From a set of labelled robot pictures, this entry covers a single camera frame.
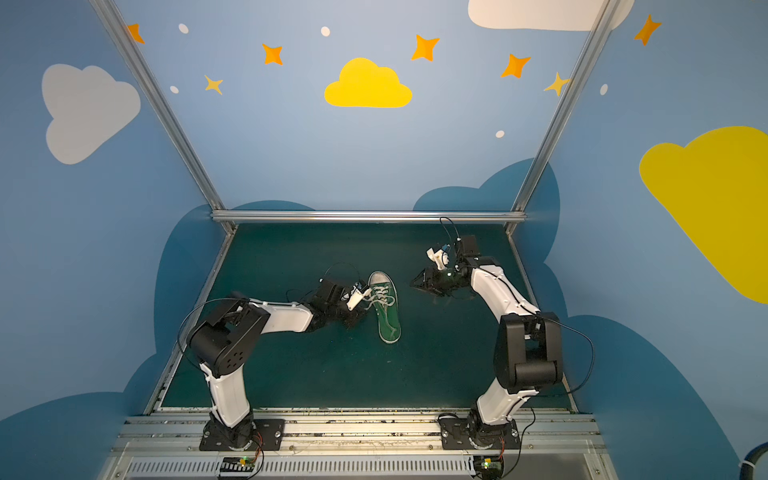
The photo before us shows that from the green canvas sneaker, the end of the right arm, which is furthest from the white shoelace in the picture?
the end of the right arm

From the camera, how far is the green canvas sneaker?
2.98 feet

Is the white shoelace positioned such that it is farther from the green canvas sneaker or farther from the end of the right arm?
the end of the right arm

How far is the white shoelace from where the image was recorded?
952mm
